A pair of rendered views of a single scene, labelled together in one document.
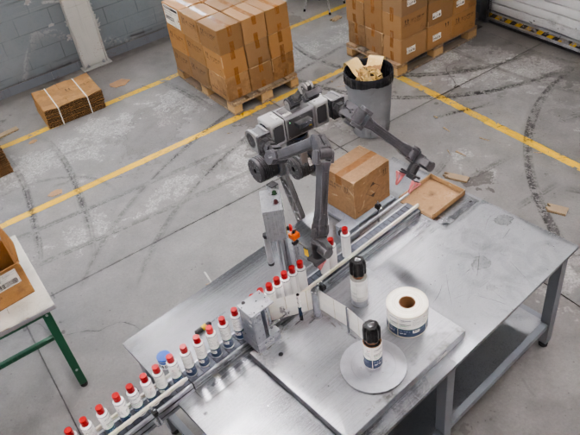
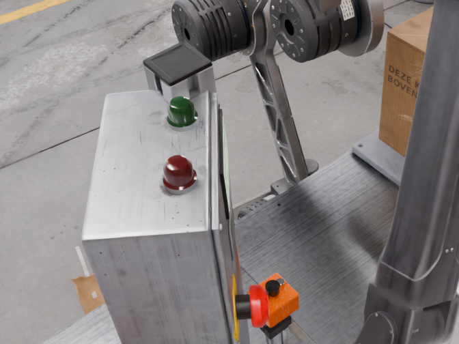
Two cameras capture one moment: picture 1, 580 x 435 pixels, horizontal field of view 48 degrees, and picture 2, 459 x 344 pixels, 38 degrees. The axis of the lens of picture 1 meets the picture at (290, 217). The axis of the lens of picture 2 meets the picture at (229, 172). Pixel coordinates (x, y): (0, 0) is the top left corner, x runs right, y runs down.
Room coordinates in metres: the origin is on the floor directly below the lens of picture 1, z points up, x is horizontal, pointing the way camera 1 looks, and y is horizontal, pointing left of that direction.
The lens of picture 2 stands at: (2.03, -0.02, 1.84)
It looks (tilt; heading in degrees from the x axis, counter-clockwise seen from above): 45 degrees down; 5
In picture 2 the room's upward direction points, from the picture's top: 7 degrees counter-clockwise
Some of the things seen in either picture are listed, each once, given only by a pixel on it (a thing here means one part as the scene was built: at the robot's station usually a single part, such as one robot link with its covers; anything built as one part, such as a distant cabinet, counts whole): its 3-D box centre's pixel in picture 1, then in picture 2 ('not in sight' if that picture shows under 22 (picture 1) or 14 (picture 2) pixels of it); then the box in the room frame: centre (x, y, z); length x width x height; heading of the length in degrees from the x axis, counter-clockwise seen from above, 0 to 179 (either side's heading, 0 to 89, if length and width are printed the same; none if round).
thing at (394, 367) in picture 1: (373, 365); not in sight; (1.83, -0.27, 0.89); 0.31 x 0.31 x 0.01
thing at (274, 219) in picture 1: (273, 215); (173, 229); (2.42, 0.08, 1.38); 0.17 x 0.10 x 0.19; 1
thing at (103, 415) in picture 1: (105, 420); not in sight; (1.69, 0.93, 0.98); 0.05 x 0.05 x 0.20
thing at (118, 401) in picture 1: (122, 408); not in sight; (1.74, 0.87, 0.98); 0.05 x 0.05 x 0.20
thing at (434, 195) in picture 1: (431, 195); not in sight; (3.00, -0.87, 0.85); 0.30 x 0.26 x 0.04; 126
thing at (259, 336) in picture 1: (258, 321); not in sight; (2.09, 0.23, 1.01); 0.14 x 0.13 x 0.26; 126
